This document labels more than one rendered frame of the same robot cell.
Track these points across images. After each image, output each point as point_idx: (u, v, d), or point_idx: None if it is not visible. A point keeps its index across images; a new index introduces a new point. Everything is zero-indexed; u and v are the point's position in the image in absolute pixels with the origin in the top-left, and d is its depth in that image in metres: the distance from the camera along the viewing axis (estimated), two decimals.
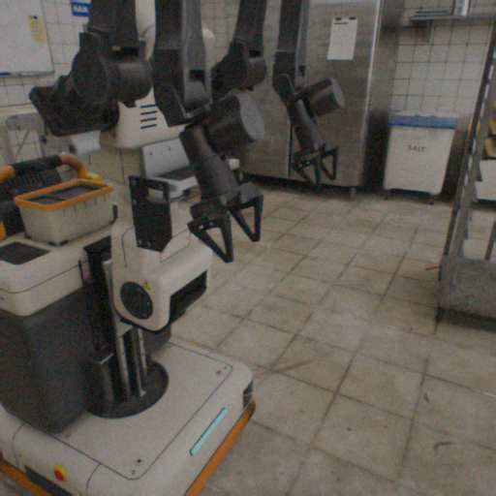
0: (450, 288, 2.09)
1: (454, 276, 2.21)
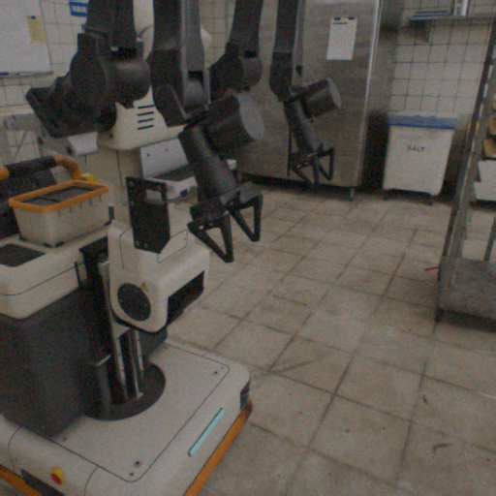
0: (449, 289, 2.09)
1: (453, 277, 2.20)
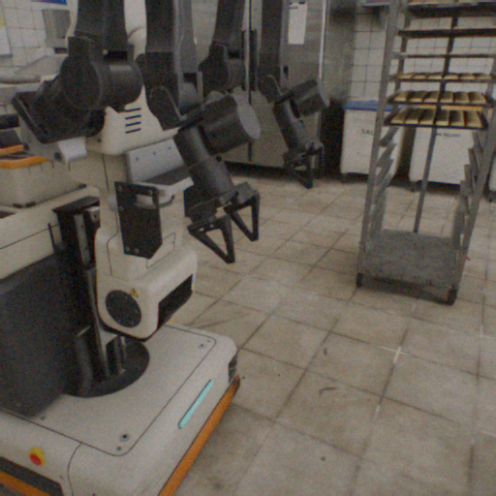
0: (365, 253, 2.17)
1: (373, 244, 2.28)
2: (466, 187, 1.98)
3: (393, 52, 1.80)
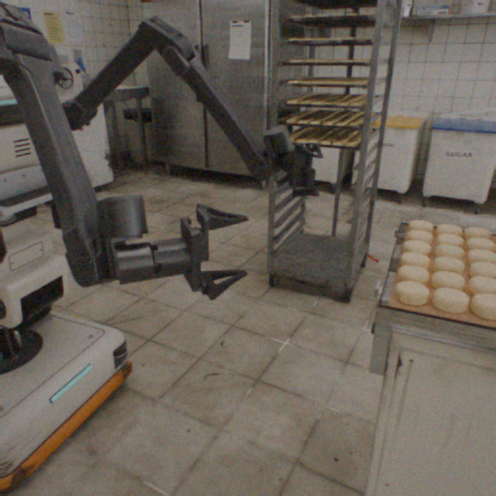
0: (272, 256, 2.41)
1: (284, 247, 2.53)
2: (354, 198, 2.23)
3: (280, 80, 2.05)
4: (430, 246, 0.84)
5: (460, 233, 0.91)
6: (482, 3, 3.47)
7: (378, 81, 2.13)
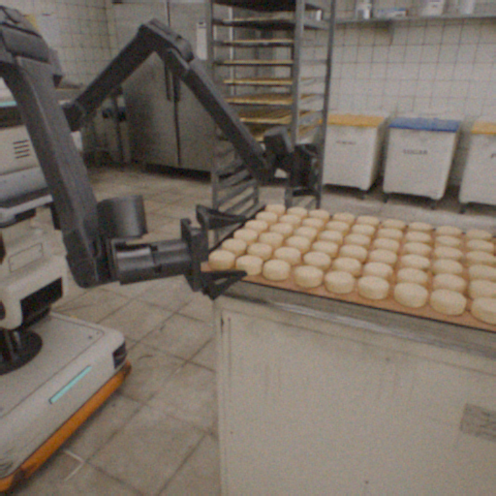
0: None
1: None
2: None
3: (216, 80, 2.17)
4: (266, 225, 0.96)
5: (304, 215, 1.03)
6: (437, 6, 3.59)
7: (311, 81, 2.26)
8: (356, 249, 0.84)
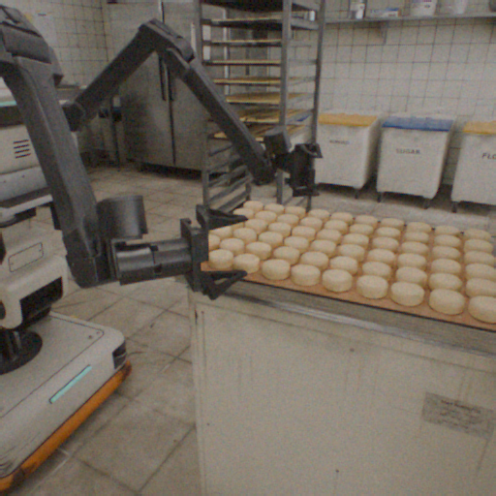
0: None
1: None
2: None
3: None
4: (242, 221, 0.98)
5: (281, 211, 1.06)
6: (429, 6, 3.61)
7: (299, 81, 2.28)
8: (325, 243, 0.86)
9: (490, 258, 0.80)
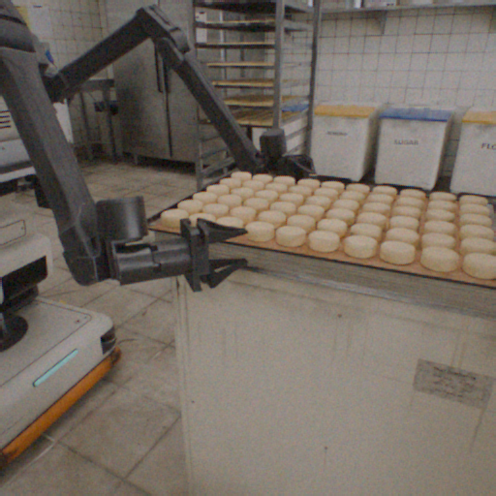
0: None
1: None
2: None
3: (199, 62, 2.15)
4: (228, 189, 0.94)
5: (269, 181, 1.01)
6: None
7: (294, 65, 2.23)
8: (314, 207, 0.81)
9: (486, 219, 0.75)
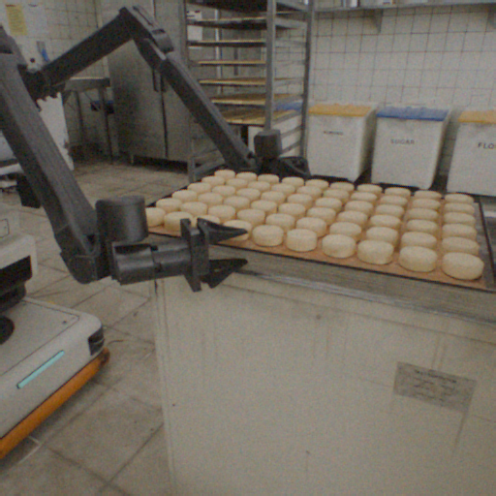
0: None
1: None
2: None
3: (190, 60, 2.13)
4: (209, 187, 0.92)
5: (253, 179, 0.99)
6: None
7: (288, 63, 2.21)
8: (294, 206, 0.79)
9: (470, 218, 0.73)
